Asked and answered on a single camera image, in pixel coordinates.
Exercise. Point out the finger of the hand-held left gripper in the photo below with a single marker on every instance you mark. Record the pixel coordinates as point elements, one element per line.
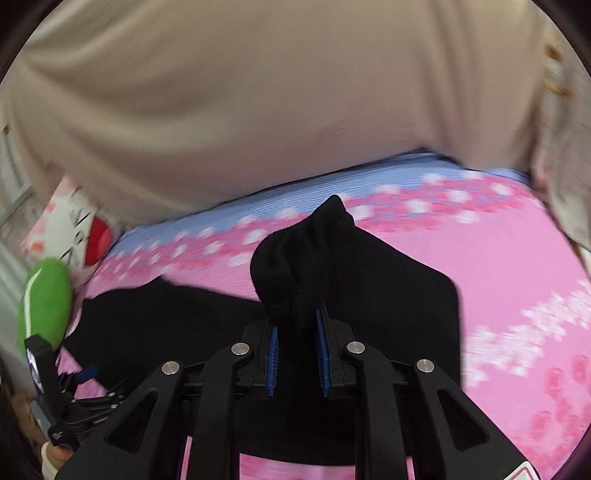
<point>99,404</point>
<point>87,374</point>

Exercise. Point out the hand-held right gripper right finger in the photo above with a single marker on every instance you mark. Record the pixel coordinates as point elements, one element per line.
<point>324,360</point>

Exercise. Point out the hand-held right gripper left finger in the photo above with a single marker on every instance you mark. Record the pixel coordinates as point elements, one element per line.
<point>271,360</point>

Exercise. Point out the black pants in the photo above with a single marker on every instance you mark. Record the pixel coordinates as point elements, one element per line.
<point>392,300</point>

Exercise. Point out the person's left hand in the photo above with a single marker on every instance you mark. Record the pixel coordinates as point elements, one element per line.
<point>54,461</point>

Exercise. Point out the green plush toy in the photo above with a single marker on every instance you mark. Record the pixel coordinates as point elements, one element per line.
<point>46,300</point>

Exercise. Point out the red object at edge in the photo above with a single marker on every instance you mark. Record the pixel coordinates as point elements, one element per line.
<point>69,221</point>

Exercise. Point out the pink floral blanket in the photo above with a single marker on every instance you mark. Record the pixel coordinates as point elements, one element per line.
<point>508,277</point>

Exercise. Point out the beige quilt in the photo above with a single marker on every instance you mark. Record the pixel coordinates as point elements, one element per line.
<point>277,92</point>

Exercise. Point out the white patterned cloth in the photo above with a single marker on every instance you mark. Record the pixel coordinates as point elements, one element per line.
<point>563,161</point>

